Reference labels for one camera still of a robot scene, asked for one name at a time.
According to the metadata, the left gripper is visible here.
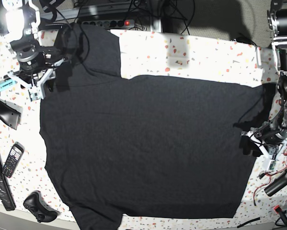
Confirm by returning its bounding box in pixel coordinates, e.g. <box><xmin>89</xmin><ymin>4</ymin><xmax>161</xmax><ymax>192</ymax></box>
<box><xmin>241</xmin><ymin>121</ymin><xmax>287</xmax><ymax>171</ymax></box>

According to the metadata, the power strip with red switch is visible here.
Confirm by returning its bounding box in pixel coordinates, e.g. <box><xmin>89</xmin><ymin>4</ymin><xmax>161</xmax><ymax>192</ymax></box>
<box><xmin>79</xmin><ymin>19</ymin><xmax>135</xmax><ymax>30</ymax></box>

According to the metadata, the long black bar in plastic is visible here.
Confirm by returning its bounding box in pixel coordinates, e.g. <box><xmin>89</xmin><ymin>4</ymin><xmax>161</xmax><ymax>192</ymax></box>
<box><xmin>0</xmin><ymin>133</ymin><xmax>16</xmax><ymax>211</ymax></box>

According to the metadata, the black T-shirt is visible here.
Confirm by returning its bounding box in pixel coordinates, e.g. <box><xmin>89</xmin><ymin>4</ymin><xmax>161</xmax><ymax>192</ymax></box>
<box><xmin>40</xmin><ymin>24</ymin><xmax>275</xmax><ymax>230</ymax></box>

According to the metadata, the black cylindrical tool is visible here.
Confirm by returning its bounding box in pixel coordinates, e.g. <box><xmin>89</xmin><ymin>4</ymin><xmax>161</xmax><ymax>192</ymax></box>
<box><xmin>264</xmin><ymin>169</ymin><xmax>287</xmax><ymax>197</ymax></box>

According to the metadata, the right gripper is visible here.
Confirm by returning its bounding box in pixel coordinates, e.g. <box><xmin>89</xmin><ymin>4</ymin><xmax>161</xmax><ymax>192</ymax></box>
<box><xmin>5</xmin><ymin>40</ymin><xmax>62</xmax><ymax>101</ymax></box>

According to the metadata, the light blue highlighter marker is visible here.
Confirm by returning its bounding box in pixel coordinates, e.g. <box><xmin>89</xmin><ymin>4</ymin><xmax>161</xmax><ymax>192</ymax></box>
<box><xmin>0</xmin><ymin>79</ymin><xmax>17</xmax><ymax>92</ymax></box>

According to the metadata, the black remote control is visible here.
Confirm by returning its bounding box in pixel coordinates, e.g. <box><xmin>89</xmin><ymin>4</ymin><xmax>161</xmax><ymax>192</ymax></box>
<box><xmin>2</xmin><ymin>142</ymin><xmax>24</xmax><ymax>178</ymax></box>

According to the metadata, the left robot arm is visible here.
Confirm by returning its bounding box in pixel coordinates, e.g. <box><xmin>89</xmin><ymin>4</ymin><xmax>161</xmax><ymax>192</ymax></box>
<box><xmin>242</xmin><ymin>0</ymin><xmax>287</xmax><ymax>171</ymax></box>

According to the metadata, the thin black stick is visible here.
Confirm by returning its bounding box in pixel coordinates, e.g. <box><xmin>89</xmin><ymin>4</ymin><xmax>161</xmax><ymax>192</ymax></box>
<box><xmin>237</xmin><ymin>217</ymin><xmax>261</xmax><ymax>228</ymax></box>

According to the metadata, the black game controller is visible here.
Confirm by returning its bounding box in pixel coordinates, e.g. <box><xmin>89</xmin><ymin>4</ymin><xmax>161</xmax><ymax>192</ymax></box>
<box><xmin>23</xmin><ymin>192</ymin><xmax>58</xmax><ymax>223</ymax></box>

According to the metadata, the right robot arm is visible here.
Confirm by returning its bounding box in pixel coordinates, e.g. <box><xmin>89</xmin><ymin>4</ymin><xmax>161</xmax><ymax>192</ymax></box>
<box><xmin>2</xmin><ymin>0</ymin><xmax>65</xmax><ymax>101</ymax></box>

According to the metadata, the red black clamp right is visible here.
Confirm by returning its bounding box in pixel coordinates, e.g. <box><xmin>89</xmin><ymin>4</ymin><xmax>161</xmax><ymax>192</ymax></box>
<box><xmin>274</xmin><ymin>206</ymin><xmax>287</xmax><ymax>227</ymax></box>

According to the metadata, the black handheld device with handle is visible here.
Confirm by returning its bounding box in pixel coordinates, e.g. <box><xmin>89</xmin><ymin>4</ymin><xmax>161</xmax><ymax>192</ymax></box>
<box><xmin>0</xmin><ymin>99</ymin><xmax>23</xmax><ymax>130</ymax></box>

